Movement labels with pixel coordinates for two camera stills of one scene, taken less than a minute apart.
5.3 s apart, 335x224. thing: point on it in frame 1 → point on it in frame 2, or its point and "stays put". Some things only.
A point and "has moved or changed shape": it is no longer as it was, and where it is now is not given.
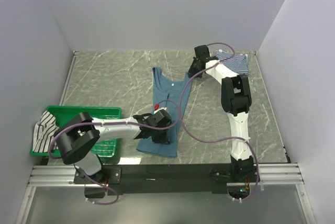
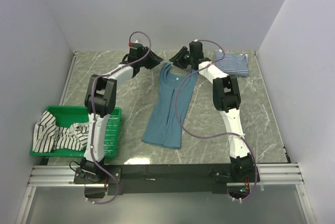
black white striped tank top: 43,131 stays put
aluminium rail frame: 282,174 stays put
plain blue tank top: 168,97 has moved or changed shape
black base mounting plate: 162,179 stays put
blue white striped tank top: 238,63 stays put
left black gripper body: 160,135 → 144,61
